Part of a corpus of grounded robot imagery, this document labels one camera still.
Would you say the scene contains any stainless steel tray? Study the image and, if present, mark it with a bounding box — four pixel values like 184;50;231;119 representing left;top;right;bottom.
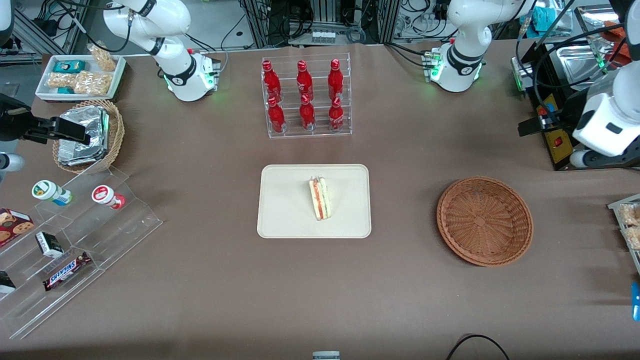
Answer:
554;44;608;77

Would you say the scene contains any beige plastic tray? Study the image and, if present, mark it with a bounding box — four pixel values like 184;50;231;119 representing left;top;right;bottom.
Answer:
256;164;372;239

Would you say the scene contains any black box with red button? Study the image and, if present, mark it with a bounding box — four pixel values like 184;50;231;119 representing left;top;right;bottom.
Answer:
515;40;640;172

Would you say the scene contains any aluminium foil container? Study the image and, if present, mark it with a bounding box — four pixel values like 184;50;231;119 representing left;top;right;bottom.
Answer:
58;106;110;167

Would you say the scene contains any brown wicker basket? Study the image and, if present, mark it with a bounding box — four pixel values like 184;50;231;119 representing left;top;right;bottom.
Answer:
436;176;534;268

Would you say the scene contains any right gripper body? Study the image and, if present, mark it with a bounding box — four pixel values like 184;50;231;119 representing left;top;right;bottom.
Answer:
0;94;32;142

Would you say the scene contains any teal cloth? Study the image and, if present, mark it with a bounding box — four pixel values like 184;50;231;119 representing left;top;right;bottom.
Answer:
531;7;556;32

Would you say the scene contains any clear acrylic bottle rack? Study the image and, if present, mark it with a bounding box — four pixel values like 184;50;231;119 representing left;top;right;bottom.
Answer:
261;52;353;140

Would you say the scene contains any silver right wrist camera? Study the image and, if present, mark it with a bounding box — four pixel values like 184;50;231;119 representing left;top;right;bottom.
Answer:
0;152;26;173

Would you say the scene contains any chocolate chip cookie box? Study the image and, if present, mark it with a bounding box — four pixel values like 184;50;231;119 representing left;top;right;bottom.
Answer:
0;208;36;248

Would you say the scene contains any light tan wicker basket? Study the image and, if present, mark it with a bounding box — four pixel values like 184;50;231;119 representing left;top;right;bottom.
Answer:
52;99;125;174

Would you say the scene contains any small black white carton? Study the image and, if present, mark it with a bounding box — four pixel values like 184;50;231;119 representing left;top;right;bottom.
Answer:
35;231;65;259

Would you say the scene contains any clear acrylic stepped stand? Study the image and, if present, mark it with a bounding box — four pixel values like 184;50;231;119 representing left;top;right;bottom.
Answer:
0;165;163;341

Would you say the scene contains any red lid yogurt cup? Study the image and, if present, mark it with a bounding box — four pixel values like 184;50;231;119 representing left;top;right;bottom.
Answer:
91;184;126;210

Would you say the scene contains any black cable loop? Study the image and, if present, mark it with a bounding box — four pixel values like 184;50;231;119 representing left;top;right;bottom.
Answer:
445;334;511;360

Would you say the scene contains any triangular sandwich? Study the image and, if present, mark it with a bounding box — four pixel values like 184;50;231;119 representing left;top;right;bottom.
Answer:
308;175;332;222

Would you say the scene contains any teal snack box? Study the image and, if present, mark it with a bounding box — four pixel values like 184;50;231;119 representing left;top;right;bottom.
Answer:
53;60;87;74

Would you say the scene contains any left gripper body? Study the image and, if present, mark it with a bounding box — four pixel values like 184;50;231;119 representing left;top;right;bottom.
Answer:
572;92;640;157

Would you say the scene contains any red cola bottle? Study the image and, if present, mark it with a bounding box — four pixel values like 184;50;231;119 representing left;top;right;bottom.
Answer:
299;94;317;132
267;96;287;134
262;60;282;103
296;60;314;102
327;59;345;101
328;96;345;132

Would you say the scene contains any white rectangular snack tray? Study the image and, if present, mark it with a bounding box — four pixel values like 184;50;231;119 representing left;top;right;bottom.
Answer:
35;54;127;102

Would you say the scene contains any green lid yogurt cup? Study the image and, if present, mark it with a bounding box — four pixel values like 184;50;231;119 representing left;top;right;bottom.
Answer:
31;180;73;207

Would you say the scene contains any Snickers chocolate bar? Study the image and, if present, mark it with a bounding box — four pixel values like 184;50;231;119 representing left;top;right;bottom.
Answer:
42;251;93;292

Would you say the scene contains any clear tray with snacks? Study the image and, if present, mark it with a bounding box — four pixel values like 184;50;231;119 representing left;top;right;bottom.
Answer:
607;194;640;276

